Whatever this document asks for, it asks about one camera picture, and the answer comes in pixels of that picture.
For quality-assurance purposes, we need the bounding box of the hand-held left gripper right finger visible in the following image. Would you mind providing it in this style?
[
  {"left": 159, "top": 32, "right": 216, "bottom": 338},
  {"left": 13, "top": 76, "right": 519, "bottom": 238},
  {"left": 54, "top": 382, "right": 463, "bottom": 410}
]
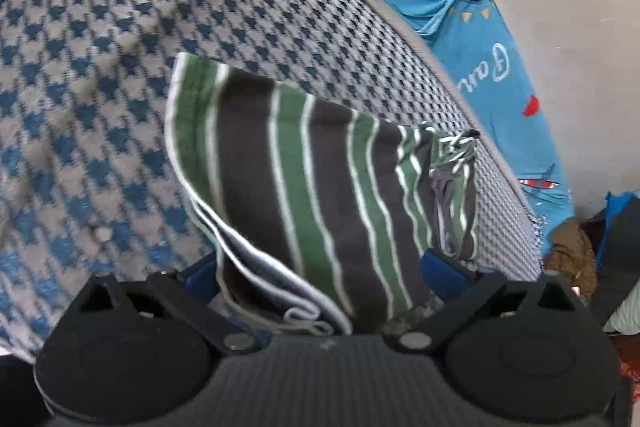
[{"left": 397, "top": 249, "right": 586, "bottom": 354}]

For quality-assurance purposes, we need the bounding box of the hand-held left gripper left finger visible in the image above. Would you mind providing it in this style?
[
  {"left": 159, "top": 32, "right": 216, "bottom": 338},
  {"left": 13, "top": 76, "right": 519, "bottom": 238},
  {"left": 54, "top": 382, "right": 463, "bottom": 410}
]
[{"left": 75, "top": 257, "right": 261, "bottom": 355}]

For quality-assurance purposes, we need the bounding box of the green grey striped t-shirt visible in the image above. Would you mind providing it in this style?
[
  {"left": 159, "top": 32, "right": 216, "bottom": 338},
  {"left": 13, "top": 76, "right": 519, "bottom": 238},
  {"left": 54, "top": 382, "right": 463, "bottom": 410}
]
[{"left": 165, "top": 53, "right": 481, "bottom": 337}]

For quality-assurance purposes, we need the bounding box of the dark cloth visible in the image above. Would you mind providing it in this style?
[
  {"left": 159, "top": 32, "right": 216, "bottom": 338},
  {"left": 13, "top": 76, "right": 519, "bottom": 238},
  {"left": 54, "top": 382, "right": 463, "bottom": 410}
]
[{"left": 590, "top": 197, "right": 640, "bottom": 333}]

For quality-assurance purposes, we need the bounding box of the pale green cloth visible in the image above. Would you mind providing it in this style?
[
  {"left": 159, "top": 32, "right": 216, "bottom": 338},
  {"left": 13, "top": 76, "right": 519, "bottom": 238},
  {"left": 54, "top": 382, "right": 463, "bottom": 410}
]
[{"left": 602, "top": 292, "right": 640, "bottom": 335}]

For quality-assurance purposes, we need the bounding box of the blue cloth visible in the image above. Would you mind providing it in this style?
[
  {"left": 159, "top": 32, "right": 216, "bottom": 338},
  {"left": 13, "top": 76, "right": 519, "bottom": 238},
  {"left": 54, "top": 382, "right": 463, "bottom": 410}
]
[{"left": 605, "top": 191, "right": 640, "bottom": 220}]

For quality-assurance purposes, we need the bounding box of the red cloth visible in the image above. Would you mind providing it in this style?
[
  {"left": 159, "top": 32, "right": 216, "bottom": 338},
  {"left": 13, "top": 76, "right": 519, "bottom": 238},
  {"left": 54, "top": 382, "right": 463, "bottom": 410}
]
[{"left": 617, "top": 334, "right": 640, "bottom": 388}]

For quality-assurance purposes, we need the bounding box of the houndstooth bed mat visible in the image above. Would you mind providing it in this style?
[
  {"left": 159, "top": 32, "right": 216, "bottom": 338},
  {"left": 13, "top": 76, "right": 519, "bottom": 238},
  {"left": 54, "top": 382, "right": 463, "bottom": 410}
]
[{"left": 0, "top": 0, "right": 546, "bottom": 353}]

